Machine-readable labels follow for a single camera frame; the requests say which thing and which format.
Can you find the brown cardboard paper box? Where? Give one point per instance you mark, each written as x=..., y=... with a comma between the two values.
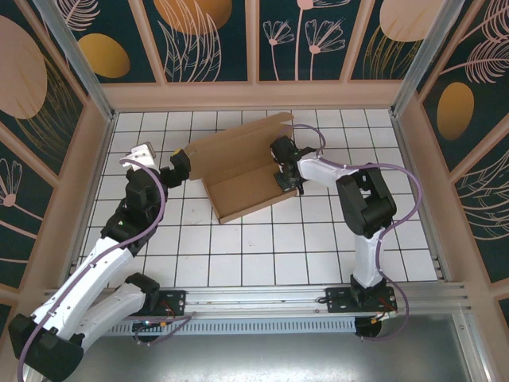
x=238, y=191

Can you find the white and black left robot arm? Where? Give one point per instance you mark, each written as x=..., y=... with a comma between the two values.
x=91, y=274

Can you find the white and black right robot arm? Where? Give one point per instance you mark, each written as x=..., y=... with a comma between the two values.
x=366, y=258

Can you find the left base wiring yellow connector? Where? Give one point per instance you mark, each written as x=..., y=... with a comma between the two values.
x=162, y=324

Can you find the base wiring yellow connector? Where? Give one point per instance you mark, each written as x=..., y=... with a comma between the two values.
x=375, y=319
x=162, y=324

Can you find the right base wiring yellow connector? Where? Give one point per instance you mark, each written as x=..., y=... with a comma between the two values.
x=375, y=319

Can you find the grey metal sheet panel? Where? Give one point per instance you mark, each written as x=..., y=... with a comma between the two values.
x=254, y=358

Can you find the aluminium side rail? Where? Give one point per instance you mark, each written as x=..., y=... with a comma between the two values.
x=419, y=199
x=93, y=179

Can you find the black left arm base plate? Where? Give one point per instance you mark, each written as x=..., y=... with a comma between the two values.
x=175, y=298

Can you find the aluminium corner post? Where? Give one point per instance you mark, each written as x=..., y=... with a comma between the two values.
x=85, y=75
x=417, y=59

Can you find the aluminium mounting rail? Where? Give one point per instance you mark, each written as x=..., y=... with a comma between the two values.
x=254, y=298

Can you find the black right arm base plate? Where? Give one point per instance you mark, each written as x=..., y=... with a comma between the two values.
x=338, y=302

